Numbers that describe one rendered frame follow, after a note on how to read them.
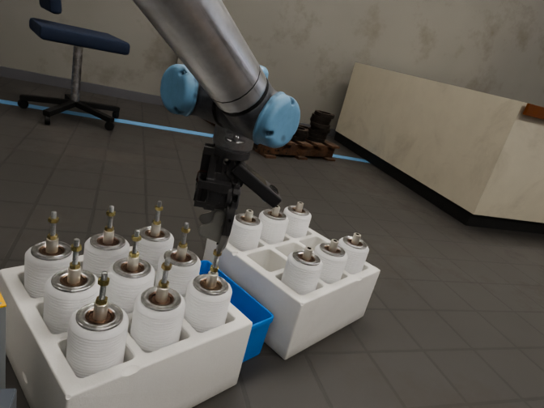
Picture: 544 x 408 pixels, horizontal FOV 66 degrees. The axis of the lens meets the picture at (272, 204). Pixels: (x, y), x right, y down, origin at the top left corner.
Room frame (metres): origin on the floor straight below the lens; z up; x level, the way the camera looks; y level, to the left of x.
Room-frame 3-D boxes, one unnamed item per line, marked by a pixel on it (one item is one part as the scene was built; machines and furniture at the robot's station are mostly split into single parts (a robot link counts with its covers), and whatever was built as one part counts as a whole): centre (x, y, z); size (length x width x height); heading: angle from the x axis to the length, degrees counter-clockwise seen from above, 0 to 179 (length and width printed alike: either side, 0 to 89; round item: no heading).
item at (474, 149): (3.68, -1.60, 0.39); 2.08 x 1.67 x 0.78; 22
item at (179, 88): (0.66, 0.14, 0.65); 0.11 x 0.11 x 0.08; 55
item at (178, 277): (0.83, 0.17, 0.16); 0.10 x 0.10 x 0.18
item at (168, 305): (0.67, 0.16, 0.25); 0.08 x 0.08 x 0.01
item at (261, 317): (0.94, 0.07, 0.06); 0.30 x 0.11 x 0.12; 49
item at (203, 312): (0.75, 0.08, 0.16); 0.10 x 0.10 x 0.18
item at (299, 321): (1.15, -0.11, 0.09); 0.39 x 0.39 x 0.18; 50
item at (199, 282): (0.75, 0.08, 0.25); 0.08 x 0.08 x 0.01
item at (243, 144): (0.75, 0.10, 0.57); 0.08 x 0.08 x 0.05
